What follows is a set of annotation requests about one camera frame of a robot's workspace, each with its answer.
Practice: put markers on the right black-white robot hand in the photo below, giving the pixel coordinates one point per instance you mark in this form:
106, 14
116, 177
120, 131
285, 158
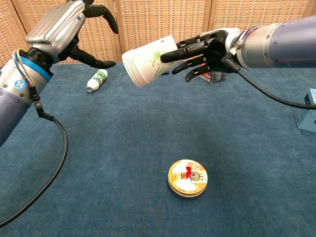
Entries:
212, 51

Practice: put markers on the left silver-black robot hand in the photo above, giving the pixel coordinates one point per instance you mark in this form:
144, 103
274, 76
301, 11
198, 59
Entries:
56, 29

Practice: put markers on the white floral paper cup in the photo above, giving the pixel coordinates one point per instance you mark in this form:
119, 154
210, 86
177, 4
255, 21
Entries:
150, 55
131, 71
135, 72

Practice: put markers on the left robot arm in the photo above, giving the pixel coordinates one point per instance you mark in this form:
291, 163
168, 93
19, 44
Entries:
12, 106

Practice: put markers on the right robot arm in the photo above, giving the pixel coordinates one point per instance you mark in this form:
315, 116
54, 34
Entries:
284, 44

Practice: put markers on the clear box with red-black items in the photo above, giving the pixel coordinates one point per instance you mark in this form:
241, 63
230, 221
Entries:
217, 77

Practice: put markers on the wicker folding screen panel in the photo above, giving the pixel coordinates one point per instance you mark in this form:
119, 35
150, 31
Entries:
311, 7
247, 12
98, 39
10, 37
148, 19

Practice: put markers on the white bottle with green label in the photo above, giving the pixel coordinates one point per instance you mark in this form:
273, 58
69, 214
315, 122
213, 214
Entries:
96, 80

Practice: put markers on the light blue cardboard box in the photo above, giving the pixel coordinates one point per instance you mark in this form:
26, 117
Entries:
307, 118

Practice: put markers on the teal blue table cloth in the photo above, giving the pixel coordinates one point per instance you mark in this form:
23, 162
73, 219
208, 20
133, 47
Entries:
123, 135

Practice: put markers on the round gold-rimmed white tin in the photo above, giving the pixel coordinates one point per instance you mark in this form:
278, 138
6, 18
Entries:
187, 177

